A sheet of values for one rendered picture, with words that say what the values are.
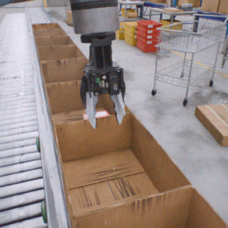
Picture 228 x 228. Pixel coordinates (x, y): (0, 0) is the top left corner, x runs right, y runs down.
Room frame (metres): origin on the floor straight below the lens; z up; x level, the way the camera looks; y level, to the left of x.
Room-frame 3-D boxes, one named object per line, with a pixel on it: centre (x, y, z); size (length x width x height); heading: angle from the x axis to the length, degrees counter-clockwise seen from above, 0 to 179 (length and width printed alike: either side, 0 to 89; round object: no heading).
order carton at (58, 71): (1.31, 0.25, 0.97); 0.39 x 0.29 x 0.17; 18
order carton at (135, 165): (0.57, 0.01, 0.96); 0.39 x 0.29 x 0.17; 18
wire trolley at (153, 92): (3.51, -1.09, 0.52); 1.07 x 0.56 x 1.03; 139
